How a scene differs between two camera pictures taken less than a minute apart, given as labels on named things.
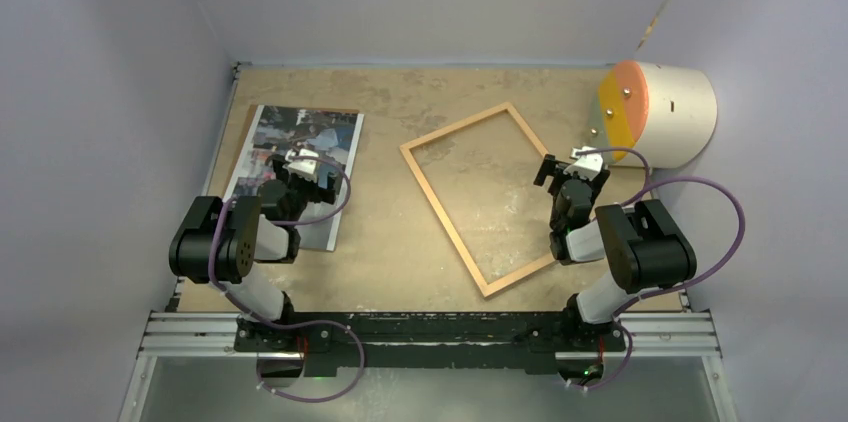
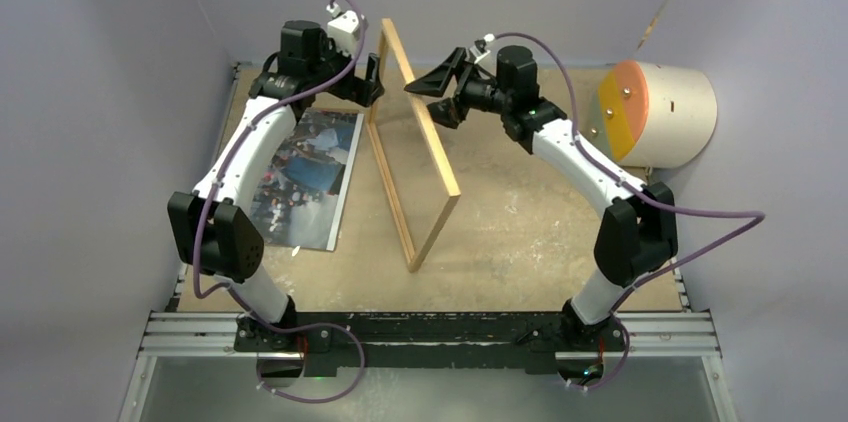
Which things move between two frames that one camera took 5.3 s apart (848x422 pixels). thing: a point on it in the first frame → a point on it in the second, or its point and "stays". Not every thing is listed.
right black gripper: x=549 y=167 → x=437 y=82
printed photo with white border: x=332 y=136 stays
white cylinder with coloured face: x=667 y=112 stays
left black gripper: x=317 y=194 → x=362 y=91
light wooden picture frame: x=534 y=164 → x=418 y=181
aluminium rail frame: x=211 y=335 stays
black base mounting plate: x=437 y=342 stays
